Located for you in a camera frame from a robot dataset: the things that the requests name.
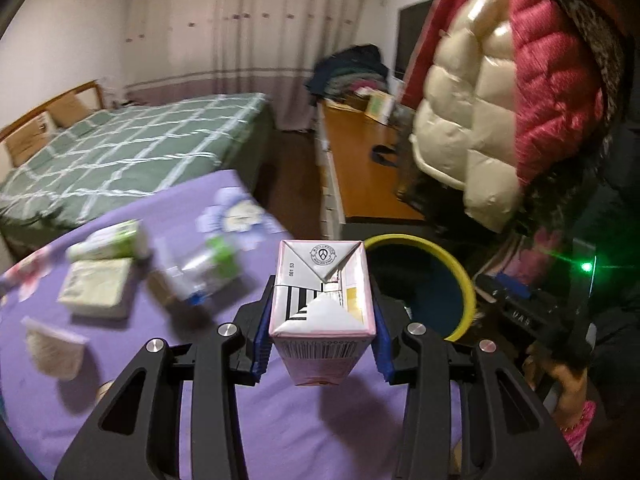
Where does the yellow-rimmed blue bin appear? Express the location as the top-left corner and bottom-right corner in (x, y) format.
(364, 234), (474, 343)

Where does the red puffer jacket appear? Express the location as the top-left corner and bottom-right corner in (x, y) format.
(400, 0), (608, 191)

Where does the wooden bed headboard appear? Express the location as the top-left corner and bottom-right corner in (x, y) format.
(0, 80), (103, 168)

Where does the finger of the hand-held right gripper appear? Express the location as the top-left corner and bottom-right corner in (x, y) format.
(474, 272), (533, 311)

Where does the green checked bed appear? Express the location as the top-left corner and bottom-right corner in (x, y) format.
(0, 92), (276, 251)

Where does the small brown box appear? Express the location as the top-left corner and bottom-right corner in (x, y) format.
(147, 265), (193, 306)

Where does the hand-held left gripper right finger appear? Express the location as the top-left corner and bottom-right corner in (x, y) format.
(372, 295), (583, 480)

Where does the clear plastic bottle green label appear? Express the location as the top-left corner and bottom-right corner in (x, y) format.
(170, 232), (241, 306)

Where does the pink white curtain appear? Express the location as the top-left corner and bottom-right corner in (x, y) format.
(117, 0), (396, 131)

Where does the person's right hand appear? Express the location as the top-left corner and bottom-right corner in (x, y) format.
(522, 355), (593, 428)

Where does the pink floral bag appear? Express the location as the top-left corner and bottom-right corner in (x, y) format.
(515, 227), (571, 286)

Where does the pale framed picture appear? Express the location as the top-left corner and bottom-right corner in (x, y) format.
(365, 91), (393, 123)

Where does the pile of folded clothes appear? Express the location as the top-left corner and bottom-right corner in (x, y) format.
(306, 44), (391, 106)

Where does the black television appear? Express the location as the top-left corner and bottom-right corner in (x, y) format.
(395, 0), (437, 83)

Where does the brown pillow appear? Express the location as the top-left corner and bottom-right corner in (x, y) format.
(5, 127), (48, 167)
(50, 94), (93, 128)

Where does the purple floral tablecloth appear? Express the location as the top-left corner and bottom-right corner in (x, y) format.
(0, 170), (466, 480)

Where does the dark patterned coat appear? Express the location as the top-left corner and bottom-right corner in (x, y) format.
(545, 0), (640, 126)

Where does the pink drink carton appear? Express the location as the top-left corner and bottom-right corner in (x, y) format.
(269, 239), (377, 388)

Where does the green white box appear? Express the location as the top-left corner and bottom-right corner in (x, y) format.
(56, 257), (136, 320)

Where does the orange wooden desk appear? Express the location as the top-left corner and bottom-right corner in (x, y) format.
(315, 99), (426, 241)

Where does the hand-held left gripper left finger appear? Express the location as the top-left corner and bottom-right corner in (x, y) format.
(54, 285), (276, 480)

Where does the pale green drink carton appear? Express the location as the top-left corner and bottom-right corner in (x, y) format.
(66, 219), (151, 261)

